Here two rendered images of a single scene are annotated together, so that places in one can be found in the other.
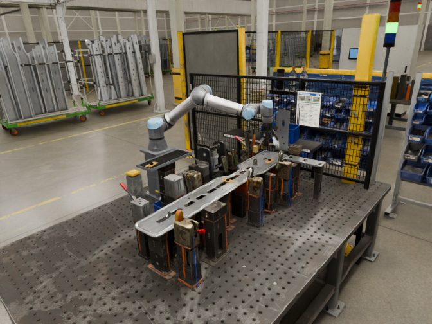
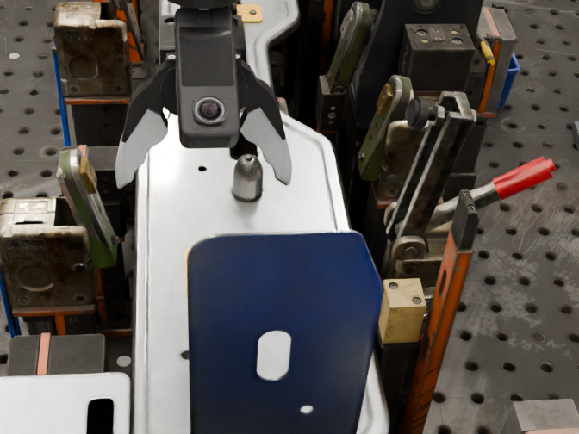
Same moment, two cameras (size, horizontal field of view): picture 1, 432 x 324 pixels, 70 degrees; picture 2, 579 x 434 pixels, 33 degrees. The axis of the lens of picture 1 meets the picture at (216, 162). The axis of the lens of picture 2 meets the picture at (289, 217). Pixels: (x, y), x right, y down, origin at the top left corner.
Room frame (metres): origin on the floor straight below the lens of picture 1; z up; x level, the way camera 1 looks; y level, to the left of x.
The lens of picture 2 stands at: (2.67, -0.83, 1.72)
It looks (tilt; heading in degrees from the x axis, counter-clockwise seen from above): 45 degrees down; 132
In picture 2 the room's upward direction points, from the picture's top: 5 degrees clockwise
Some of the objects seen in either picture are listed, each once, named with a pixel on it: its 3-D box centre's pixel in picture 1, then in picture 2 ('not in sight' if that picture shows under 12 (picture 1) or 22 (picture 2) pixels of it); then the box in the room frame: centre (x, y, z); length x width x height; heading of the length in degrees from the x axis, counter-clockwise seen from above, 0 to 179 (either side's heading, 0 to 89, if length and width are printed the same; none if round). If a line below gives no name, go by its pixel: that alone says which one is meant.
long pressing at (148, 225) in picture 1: (227, 182); (223, 9); (1.85, -0.07, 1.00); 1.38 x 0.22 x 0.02; 141
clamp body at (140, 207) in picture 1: (143, 229); not in sight; (1.52, 0.43, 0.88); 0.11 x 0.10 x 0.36; 51
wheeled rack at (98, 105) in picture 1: (115, 79); not in sight; (9.48, 2.87, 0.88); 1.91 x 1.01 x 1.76; 138
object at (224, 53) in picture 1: (212, 102); not in sight; (4.64, 0.02, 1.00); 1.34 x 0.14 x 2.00; 46
